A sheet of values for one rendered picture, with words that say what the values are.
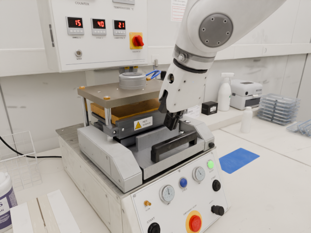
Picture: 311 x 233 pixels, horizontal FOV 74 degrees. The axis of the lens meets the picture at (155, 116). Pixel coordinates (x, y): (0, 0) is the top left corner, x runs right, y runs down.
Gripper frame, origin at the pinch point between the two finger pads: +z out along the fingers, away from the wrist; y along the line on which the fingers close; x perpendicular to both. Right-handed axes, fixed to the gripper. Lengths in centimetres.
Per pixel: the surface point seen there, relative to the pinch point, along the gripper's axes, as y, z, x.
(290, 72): 223, 28, 37
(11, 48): -22, 8, 69
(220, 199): 12.2, 20.7, -17.3
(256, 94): 106, 23, 19
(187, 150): 3.7, 7.1, -5.6
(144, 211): -13.0, 14.2, -10.8
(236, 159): 44, 29, -8
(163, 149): -5.2, 3.7, -4.3
